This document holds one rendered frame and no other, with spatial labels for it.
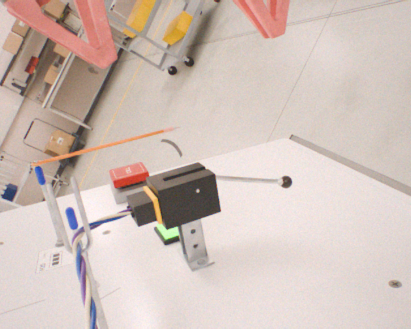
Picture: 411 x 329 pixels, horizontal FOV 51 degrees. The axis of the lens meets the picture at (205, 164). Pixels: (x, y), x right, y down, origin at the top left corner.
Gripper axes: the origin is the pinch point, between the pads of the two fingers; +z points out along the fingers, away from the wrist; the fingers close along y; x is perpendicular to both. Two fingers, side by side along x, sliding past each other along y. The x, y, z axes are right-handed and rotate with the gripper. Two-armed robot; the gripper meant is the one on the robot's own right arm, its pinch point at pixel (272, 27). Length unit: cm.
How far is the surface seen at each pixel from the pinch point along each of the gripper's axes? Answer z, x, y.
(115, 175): 14.0, -17.8, -20.5
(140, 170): 14.6, -14.3, -20.0
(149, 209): 10.4, -17.2, 1.5
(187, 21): 31, 123, -384
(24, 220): 15.1, -31.2, -22.7
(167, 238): 17.3, -16.2, -4.4
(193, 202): 11.4, -13.3, 2.0
